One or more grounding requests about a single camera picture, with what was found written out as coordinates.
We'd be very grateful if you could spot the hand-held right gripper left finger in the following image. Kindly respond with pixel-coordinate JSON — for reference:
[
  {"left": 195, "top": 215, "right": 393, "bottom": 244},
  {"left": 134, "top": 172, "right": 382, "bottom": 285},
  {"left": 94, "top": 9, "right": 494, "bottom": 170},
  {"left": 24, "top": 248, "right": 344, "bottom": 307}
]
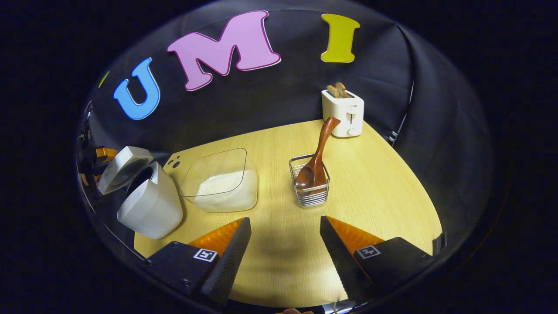
[{"left": 146, "top": 217, "right": 252, "bottom": 306}]

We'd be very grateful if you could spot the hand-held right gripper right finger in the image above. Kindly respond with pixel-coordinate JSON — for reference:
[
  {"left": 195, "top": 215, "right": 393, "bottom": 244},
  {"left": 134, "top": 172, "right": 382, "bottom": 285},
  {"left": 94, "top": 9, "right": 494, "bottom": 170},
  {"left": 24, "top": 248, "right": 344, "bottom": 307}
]
[{"left": 320, "top": 216, "right": 436, "bottom": 305}]

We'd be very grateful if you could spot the wire chopstick holder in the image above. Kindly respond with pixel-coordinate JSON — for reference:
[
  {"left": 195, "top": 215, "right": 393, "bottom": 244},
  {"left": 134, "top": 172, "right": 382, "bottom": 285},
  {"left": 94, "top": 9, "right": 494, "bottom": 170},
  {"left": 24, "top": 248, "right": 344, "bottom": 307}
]
[{"left": 289, "top": 154, "right": 330, "bottom": 208}]

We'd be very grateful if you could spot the white rice cooker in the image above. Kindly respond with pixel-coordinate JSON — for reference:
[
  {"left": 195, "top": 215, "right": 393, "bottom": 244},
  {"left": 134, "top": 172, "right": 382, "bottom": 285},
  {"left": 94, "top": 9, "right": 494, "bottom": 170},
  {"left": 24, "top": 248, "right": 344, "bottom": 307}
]
[{"left": 98, "top": 146, "right": 184, "bottom": 239}]

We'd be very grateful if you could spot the white rice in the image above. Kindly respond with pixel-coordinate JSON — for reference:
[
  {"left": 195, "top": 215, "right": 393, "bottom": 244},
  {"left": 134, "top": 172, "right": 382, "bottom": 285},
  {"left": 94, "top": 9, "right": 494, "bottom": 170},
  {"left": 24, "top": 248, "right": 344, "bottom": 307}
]
[{"left": 195, "top": 170, "right": 258, "bottom": 210}]

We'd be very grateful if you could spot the brown wooden spoon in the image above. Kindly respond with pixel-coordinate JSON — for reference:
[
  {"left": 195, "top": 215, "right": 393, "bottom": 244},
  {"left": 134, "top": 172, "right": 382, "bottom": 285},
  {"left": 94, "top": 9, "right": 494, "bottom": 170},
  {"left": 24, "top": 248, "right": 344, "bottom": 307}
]
[{"left": 295, "top": 116, "right": 341, "bottom": 193}]

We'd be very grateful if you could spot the clear plastic container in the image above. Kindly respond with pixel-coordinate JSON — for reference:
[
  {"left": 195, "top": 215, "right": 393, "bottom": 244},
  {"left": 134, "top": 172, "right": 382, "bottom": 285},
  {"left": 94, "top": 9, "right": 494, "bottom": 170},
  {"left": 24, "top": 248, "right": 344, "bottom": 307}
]
[{"left": 180, "top": 148, "right": 259, "bottom": 213}]

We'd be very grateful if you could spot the black clamp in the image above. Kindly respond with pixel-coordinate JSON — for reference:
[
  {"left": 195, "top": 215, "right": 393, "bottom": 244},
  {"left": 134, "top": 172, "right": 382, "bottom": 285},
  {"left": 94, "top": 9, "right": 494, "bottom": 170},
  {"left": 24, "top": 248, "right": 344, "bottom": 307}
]
[{"left": 432, "top": 232, "right": 448, "bottom": 256}]

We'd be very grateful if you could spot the white toaster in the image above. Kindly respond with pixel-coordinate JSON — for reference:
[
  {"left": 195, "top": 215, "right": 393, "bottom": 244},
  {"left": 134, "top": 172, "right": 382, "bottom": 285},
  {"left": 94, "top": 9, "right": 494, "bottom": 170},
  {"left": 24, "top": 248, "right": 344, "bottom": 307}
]
[{"left": 321, "top": 89, "right": 365, "bottom": 138}]

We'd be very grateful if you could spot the black backdrop cloth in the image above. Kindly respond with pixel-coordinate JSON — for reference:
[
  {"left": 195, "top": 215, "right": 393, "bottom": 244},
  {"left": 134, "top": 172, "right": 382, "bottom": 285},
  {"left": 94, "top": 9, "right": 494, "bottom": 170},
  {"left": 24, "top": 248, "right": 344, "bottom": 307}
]
[{"left": 76, "top": 0, "right": 495, "bottom": 262}]

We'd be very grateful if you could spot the power cable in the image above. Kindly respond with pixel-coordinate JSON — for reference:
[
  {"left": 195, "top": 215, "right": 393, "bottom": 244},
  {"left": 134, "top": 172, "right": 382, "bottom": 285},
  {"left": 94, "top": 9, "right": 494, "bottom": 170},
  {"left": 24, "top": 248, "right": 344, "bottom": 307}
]
[{"left": 388, "top": 81, "right": 414, "bottom": 144}]

